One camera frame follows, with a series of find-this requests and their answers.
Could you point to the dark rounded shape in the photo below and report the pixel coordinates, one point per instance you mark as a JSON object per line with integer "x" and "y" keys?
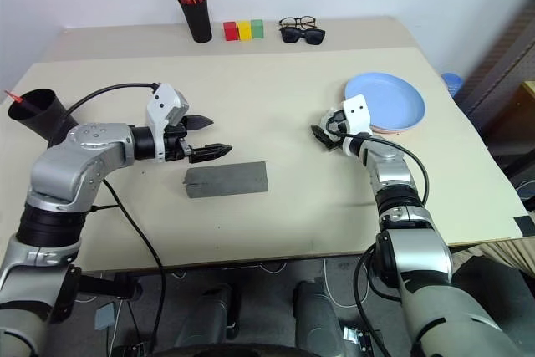
{"x": 209, "y": 319}
{"x": 319, "y": 319}

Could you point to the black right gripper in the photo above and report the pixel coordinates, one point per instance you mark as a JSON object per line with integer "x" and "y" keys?
{"x": 339, "y": 123}

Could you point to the dark ribbed panel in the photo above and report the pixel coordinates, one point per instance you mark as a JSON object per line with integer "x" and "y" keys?
{"x": 501, "y": 81}

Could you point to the yellow cube block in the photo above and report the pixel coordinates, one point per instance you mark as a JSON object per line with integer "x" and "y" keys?
{"x": 245, "y": 30}

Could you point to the green cube block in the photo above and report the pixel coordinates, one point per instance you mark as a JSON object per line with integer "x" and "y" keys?
{"x": 257, "y": 29}

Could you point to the black sunglasses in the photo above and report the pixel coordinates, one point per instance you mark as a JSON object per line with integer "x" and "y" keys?
{"x": 304, "y": 36}

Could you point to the pink plate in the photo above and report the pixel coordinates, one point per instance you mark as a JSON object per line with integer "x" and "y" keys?
{"x": 401, "y": 129}

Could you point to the empty wide black cup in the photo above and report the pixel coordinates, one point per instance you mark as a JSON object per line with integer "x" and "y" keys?
{"x": 39, "y": 116}

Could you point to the grey glasses case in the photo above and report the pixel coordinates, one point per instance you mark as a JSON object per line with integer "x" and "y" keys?
{"x": 227, "y": 179}

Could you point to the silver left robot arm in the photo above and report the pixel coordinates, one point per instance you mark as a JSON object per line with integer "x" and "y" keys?
{"x": 75, "y": 156}

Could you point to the red cube block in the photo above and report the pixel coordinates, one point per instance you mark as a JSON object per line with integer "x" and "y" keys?
{"x": 231, "y": 32}

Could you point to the tall black tool holder cup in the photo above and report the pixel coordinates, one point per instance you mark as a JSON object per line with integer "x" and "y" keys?
{"x": 200, "y": 22}

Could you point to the blue round container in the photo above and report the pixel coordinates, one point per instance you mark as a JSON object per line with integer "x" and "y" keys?
{"x": 451, "y": 83}

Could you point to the tortoiseshell clear glasses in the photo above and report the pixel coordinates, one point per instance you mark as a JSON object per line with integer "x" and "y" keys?
{"x": 297, "y": 21}

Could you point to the small grey box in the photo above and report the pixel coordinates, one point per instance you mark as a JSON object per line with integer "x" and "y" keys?
{"x": 104, "y": 316}

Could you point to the black pen with red tip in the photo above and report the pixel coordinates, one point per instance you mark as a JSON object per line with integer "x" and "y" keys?
{"x": 16, "y": 98}

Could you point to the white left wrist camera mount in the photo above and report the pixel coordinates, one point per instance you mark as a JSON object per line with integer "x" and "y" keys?
{"x": 165, "y": 102}

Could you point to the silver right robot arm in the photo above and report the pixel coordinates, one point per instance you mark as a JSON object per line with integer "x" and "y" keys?
{"x": 418, "y": 256}

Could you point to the black tape patch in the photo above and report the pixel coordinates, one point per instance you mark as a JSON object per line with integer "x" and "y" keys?
{"x": 526, "y": 225}

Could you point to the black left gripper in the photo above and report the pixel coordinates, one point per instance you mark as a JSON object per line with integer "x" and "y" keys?
{"x": 175, "y": 146}

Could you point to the light blue plate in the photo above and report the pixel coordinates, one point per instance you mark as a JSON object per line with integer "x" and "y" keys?
{"x": 388, "y": 98}

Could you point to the black table bracket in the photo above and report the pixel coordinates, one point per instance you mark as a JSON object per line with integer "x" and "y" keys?
{"x": 110, "y": 286}

